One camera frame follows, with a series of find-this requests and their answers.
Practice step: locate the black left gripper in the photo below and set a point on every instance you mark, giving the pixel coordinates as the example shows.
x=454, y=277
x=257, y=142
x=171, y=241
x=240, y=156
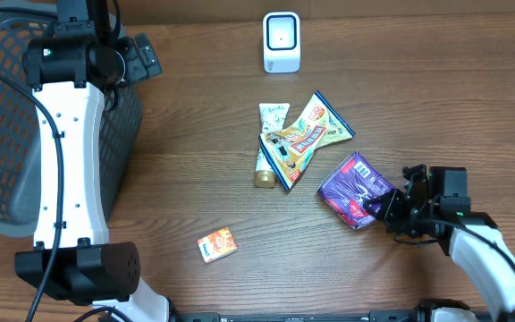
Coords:
x=140, y=64

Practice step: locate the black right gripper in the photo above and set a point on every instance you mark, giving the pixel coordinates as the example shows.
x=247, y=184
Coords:
x=387, y=203

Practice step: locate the purple red tissue pack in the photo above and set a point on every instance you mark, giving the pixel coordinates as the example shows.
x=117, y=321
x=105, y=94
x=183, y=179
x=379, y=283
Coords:
x=349, y=185

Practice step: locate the yellow snack bag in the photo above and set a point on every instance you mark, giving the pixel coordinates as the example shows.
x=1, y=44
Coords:
x=290, y=150

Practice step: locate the small orange box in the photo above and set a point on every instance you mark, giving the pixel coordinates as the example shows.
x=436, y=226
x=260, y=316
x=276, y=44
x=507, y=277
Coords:
x=217, y=245

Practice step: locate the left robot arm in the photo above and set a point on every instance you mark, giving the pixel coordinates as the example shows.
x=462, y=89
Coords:
x=69, y=75

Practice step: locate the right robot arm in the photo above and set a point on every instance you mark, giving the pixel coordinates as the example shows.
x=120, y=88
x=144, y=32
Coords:
x=475, y=244

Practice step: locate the white barcode scanner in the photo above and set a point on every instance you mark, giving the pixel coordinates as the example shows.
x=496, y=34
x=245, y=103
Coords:
x=281, y=42

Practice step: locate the grey plastic shopping basket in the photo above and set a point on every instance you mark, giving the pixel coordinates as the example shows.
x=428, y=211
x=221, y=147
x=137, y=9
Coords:
x=19, y=135

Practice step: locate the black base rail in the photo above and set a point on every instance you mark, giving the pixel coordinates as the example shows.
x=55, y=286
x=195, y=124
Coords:
x=389, y=315

